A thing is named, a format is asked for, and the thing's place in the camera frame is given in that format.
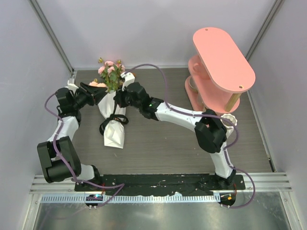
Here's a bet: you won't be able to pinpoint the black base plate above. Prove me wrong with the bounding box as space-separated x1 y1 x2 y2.
74 173 245 196

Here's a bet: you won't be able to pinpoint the pink cup on shelf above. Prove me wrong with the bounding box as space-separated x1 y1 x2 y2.
193 62 204 75

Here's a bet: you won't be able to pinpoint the pink rose bouquet flowers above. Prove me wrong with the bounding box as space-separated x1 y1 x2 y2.
89 58 126 93

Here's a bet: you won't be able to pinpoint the white slotted cable duct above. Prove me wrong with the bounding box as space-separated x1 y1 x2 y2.
41 193 220 204

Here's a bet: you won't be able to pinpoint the black ribbon strap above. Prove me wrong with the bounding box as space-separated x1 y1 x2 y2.
99 100 130 137

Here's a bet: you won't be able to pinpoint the white ribbed vase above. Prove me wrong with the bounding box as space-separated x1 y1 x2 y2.
221 114 237 138

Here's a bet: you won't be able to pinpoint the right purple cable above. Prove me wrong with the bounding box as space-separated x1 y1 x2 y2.
123 63 256 209

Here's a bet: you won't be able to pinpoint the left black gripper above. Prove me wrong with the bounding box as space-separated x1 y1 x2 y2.
72 83 107 110

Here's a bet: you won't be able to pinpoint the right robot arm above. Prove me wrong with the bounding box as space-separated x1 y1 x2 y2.
114 82 236 189

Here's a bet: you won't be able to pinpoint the pink three-tier shelf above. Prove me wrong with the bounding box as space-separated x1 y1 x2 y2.
185 27 256 115

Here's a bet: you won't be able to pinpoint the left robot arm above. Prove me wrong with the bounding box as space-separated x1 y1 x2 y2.
37 83 107 191

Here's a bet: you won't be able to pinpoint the white wrapping paper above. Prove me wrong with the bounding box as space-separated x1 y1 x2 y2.
98 92 126 149

